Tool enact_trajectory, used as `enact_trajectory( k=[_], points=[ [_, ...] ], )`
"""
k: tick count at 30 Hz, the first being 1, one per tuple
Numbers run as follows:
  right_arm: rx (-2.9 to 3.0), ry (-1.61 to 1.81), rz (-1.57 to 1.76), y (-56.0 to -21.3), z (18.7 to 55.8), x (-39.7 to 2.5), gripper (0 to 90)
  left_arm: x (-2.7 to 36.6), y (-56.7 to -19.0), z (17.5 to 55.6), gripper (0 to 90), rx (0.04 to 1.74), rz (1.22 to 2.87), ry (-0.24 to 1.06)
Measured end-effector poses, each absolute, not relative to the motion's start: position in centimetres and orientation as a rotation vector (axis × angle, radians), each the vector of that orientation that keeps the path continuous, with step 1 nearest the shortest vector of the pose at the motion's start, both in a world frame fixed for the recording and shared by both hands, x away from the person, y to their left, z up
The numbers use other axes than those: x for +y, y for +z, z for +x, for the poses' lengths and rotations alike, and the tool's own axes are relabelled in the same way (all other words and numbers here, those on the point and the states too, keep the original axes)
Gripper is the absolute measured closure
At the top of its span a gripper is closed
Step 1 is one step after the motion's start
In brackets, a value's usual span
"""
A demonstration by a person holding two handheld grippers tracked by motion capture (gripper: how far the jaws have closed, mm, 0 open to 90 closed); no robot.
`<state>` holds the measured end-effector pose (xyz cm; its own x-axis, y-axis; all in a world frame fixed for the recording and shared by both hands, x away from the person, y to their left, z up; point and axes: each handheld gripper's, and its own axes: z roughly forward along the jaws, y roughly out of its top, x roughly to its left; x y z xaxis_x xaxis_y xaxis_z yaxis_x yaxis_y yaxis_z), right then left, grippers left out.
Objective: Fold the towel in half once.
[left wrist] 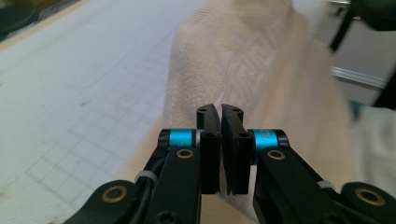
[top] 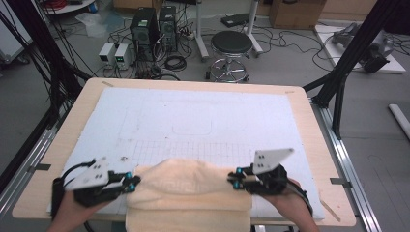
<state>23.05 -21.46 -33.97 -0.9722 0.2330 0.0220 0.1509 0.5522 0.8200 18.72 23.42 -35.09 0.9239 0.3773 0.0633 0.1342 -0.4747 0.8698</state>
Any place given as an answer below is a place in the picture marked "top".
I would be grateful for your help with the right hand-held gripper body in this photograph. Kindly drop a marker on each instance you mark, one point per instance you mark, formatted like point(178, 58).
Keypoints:
point(267, 183)

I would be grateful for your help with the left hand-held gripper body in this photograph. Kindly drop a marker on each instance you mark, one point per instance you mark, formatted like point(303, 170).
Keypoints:
point(96, 190)

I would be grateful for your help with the cream towel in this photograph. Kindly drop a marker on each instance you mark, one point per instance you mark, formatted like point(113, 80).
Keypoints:
point(187, 193)

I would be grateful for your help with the person's right hand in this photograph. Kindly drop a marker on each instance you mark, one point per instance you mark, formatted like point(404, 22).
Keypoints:
point(290, 206)

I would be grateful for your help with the person's left hand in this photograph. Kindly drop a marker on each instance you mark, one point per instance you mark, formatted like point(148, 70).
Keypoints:
point(72, 212)

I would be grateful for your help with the thin wooden stick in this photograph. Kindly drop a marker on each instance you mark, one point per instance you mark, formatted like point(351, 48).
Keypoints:
point(330, 209)

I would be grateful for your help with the white grid mat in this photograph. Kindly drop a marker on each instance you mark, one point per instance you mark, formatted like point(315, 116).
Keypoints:
point(193, 106)

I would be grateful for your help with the white power supply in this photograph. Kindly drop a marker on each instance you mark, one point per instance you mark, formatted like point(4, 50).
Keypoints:
point(106, 53)
point(123, 54)

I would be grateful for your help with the black round stool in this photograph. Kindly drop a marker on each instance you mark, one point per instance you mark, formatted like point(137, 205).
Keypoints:
point(231, 42)

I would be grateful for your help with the white table leg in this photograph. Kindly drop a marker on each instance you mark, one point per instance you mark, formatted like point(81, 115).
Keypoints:
point(253, 32)
point(201, 35)

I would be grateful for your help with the large black computer tower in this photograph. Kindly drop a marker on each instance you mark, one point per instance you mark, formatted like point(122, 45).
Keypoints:
point(143, 32)

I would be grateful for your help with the white tube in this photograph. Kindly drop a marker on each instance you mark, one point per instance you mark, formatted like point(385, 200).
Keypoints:
point(399, 117)

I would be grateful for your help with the white floor board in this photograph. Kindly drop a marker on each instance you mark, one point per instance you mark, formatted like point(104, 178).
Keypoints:
point(332, 48)

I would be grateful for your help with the slim black computer tower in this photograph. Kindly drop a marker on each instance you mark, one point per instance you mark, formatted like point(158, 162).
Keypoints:
point(167, 29)

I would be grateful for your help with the flat black device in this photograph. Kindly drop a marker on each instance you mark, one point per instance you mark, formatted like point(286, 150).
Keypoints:
point(235, 20)

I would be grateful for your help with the clear plastic bag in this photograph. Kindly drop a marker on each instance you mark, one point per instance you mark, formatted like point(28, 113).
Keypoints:
point(93, 25)

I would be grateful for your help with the cardboard box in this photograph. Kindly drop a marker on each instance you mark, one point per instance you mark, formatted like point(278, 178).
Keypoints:
point(296, 16)

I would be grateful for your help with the white panel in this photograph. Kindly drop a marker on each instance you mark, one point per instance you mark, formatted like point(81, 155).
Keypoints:
point(9, 38)

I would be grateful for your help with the white round table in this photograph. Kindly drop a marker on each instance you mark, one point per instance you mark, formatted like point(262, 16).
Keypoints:
point(74, 7)

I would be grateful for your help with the aluminium rail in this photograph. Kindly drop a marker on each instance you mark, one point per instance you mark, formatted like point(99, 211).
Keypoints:
point(340, 154)
point(42, 145)

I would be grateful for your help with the black metal frame post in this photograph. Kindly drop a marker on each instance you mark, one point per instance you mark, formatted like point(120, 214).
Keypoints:
point(351, 54)
point(35, 32)

